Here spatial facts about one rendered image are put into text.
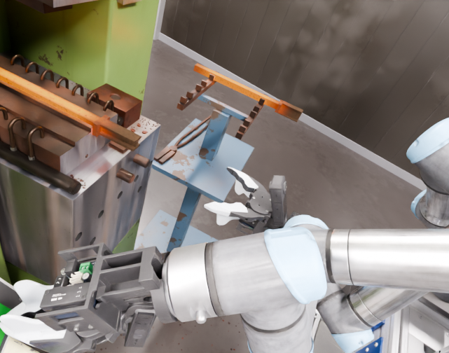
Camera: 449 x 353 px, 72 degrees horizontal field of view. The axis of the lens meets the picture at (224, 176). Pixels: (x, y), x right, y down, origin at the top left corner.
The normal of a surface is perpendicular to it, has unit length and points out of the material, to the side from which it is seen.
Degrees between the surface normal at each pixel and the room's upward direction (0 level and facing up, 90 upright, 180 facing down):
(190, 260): 30
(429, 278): 87
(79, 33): 90
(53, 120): 0
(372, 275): 87
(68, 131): 0
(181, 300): 60
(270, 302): 77
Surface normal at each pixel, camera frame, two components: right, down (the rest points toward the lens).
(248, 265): -0.16, -0.37
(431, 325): 0.30, -0.71
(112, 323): 0.97, -0.21
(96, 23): -0.33, 0.55
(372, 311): -0.43, 0.11
